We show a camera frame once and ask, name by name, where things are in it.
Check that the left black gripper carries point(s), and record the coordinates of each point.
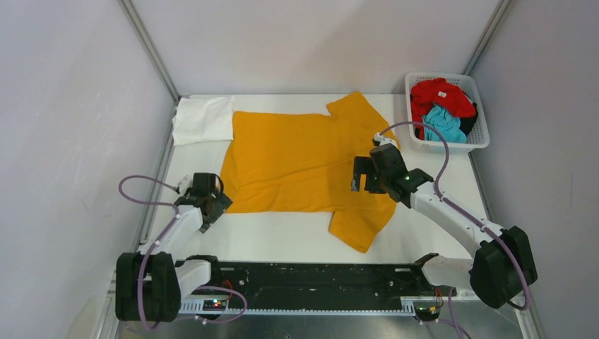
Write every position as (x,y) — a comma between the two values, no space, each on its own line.
(221,204)

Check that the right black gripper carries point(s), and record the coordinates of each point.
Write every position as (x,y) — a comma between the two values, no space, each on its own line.
(364,164)

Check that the yellow t shirt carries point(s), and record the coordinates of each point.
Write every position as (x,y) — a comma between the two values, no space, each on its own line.
(304,163)

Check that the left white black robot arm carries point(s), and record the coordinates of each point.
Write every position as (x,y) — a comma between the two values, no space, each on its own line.
(152,282)

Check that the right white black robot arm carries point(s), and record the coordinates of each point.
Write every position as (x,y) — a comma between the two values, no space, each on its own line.
(501,266)

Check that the folded white t shirt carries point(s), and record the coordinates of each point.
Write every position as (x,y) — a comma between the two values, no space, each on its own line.
(200,120)

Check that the light blue t shirt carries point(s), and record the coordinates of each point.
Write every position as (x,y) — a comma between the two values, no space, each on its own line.
(447,125)

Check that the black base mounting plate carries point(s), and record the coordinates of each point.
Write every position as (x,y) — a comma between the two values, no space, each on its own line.
(327,287)

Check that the red t shirt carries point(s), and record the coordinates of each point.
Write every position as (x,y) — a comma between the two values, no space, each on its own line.
(438,91)

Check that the left small circuit board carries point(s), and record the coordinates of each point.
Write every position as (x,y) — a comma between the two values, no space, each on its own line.
(214,305)

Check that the small circuit board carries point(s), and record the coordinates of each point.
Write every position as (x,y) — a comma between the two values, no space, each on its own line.
(214,305)
(427,314)

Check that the black garment in basket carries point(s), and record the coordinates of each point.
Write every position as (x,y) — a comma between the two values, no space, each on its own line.
(467,123)

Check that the white plastic laundry basket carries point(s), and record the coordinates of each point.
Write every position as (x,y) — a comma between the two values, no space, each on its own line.
(423,139)

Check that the right small circuit board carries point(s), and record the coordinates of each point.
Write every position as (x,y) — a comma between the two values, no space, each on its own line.
(427,314)

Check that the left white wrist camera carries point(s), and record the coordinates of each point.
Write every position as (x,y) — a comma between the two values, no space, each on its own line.
(184,184)

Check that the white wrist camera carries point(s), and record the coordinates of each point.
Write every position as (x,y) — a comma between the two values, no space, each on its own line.
(184,184)
(378,140)

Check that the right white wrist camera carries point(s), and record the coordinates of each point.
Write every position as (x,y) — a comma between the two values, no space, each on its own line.
(378,140)

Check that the aluminium frame rails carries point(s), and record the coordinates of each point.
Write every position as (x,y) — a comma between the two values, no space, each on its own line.
(297,237)

